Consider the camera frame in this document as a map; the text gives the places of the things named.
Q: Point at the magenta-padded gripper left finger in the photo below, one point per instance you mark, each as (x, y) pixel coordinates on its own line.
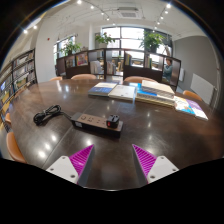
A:
(63, 168)

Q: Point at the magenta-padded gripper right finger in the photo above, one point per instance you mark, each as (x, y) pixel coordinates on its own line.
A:
(161, 168)

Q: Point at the black charger with red button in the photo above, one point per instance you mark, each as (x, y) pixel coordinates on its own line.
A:
(113, 121)

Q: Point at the orange chair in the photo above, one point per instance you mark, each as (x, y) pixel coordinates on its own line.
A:
(7, 119)
(139, 79)
(56, 78)
(192, 95)
(83, 76)
(14, 148)

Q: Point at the black power strip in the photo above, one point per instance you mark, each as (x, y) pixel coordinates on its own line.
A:
(88, 120)

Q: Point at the cyan illustrated book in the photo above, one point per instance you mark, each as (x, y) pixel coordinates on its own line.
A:
(182, 105)

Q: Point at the large tan book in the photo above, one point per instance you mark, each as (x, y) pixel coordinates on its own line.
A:
(150, 101)

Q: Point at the purple book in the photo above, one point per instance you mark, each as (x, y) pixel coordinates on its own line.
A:
(198, 110)

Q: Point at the blue and white book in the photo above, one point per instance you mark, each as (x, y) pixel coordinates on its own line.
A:
(146, 93)

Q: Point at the white thick book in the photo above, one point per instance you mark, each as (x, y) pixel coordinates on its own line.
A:
(158, 86)

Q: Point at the white thin book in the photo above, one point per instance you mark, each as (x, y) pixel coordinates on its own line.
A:
(122, 92)

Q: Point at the person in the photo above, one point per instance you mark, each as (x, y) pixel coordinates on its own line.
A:
(167, 71)

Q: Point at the low dark shelf unit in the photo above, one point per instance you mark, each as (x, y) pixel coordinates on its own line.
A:
(138, 71)

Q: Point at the large green potted plant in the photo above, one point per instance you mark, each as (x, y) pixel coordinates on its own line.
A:
(151, 40)

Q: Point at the ceiling air conditioner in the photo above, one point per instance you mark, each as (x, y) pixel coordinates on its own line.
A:
(128, 13)

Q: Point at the ceiling spotlights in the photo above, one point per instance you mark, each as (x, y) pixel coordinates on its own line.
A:
(79, 2)

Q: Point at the small white wall radiator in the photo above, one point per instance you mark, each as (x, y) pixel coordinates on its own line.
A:
(181, 74)

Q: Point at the tall wall bookshelf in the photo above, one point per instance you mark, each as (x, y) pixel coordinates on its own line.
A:
(21, 75)

